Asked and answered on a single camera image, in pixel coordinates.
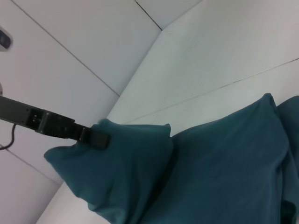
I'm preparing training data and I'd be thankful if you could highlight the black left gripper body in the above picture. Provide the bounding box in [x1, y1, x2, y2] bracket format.
[0, 95, 48, 133]

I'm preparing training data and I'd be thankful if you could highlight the teal blue printed t-shirt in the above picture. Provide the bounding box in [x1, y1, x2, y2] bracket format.
[43, 92, 299, 224]

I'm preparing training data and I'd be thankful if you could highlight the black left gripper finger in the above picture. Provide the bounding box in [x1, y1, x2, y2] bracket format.
[43, 112, 111, 150]

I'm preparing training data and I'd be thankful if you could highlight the dark reddish cable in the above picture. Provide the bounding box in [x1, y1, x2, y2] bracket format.
[0, 123, 17, 151]

